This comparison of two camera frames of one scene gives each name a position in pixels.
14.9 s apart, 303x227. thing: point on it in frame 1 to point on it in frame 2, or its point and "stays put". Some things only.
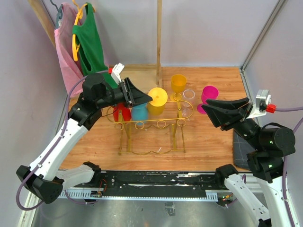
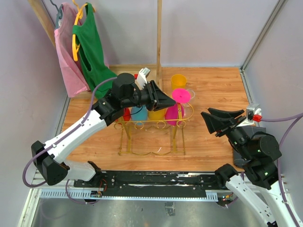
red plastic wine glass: x=126 y=112 stays put
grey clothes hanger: x=59 y=14 stays put
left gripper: x=132 y=95 to x=157 y=98
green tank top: x=92 y=56 stays put
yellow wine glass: x=178 y=82 stays put
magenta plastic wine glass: x=208 y=92 to x=174 y=115
